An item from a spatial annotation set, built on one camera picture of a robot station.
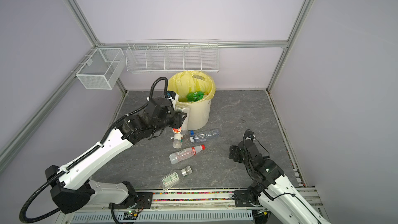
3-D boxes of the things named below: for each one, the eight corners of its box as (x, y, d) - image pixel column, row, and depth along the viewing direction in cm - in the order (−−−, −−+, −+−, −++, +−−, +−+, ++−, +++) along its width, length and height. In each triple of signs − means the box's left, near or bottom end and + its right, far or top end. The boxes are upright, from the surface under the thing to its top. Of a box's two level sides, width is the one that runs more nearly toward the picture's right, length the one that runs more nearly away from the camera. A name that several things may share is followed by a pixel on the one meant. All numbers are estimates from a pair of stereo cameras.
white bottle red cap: (171, 165, 86) (170, 162, 81) (169, 158, 88) (168, 155, 84) (206, 152, 91) (206, 148, 86) (203, 146, 93) (203, 142, 89)
